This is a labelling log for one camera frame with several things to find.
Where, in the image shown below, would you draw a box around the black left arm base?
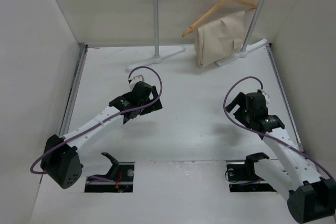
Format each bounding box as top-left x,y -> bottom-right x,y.
84,162 -> 135,193

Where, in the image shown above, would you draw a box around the left aluminium side rail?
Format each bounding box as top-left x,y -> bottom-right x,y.
56,43 -> 88,136

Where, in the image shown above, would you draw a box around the wooden clothes hanger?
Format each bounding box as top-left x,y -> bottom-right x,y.
182,0 -> 258,38

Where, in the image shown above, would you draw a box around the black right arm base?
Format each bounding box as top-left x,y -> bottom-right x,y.
225,162 -> 276,193

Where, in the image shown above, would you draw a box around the white metal clothes rack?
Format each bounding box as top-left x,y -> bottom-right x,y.
126,0 -> 268,71

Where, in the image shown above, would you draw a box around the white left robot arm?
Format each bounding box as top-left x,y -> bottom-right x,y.
40,80 -> 163,189

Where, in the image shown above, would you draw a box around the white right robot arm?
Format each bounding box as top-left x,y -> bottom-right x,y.
224,90 -> 335,223

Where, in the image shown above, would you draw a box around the beige cargo trousers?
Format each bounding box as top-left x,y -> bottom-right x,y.
194,11 -> 246,67

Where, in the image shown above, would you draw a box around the aluminium side rail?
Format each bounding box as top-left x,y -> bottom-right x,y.
266,44 -> 305,153
56,43 -> 88,136

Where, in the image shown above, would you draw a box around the right aluminium side rail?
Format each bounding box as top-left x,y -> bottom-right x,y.
266,44 -> 305,153

